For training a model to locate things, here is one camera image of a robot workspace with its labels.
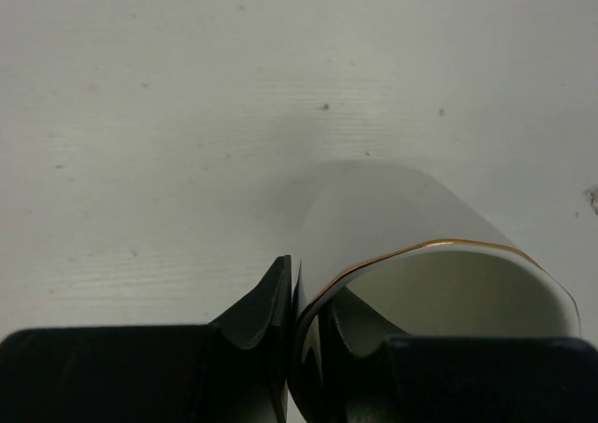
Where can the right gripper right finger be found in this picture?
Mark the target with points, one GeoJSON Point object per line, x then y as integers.
{"type": "Point", "coordinates": [375, 372]}

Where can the white mug gold rim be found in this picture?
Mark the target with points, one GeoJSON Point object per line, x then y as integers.
{"type": "Point", "coordinates": [390, 250]}

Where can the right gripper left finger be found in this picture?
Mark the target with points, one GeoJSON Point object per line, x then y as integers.
{"type": "Point", "coordinates": [231, 369]}

